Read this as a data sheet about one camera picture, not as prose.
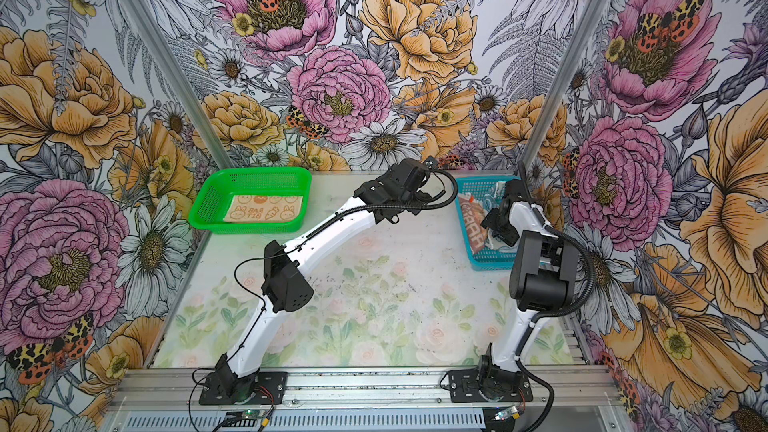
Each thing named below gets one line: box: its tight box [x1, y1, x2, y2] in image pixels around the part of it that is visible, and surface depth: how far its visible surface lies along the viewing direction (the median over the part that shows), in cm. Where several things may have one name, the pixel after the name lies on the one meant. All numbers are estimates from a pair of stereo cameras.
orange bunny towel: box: [224, 195, 303, 224], surface depth 111 cm
